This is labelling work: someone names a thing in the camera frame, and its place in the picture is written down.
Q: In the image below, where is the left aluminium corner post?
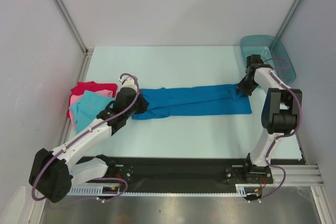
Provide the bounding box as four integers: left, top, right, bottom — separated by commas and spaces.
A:
53, 0, 92, 55

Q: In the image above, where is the blue t shirt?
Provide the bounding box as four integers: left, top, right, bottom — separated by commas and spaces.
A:
132, 84, 252, 120

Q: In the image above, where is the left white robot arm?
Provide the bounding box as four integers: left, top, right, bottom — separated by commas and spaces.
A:
28, 87, 148, 203

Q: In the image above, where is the right aluminium corner post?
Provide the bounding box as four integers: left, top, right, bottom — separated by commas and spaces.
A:
275, 0, 303, 40

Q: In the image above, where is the light blue cable duct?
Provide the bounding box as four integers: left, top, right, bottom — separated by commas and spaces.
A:
67, 185, 103, 196

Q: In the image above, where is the folded pink t shirt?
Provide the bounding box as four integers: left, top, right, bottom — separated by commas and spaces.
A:
69, 90, 113, 107

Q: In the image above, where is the right light cable duct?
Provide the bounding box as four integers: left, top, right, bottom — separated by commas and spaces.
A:
236, 184, 263, 196

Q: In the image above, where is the aluminium corner post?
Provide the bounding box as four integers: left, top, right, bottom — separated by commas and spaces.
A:
53, 0, 92, 55
275, 0, 303, 40

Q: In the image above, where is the folded red t shirt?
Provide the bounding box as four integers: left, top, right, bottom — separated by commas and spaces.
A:
68, 81, 118, 107

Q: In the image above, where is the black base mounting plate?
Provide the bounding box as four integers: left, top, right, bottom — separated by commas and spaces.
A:
78, 157, 274, 194

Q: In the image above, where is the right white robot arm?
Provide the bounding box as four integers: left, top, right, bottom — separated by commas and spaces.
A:
237, 55, 302, 184

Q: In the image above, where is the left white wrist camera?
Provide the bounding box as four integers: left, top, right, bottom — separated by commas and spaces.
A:
119, 76, 137, 90

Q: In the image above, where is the aluminium front frame rail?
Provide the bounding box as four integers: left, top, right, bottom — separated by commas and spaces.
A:
282, 165, 324, 187

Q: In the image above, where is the folded cyan t shirt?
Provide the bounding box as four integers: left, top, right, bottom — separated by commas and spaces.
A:
68, 98, 114, 134

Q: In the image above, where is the teal transparent plastic bin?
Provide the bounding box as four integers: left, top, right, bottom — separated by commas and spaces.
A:
239, 35, 296, 85

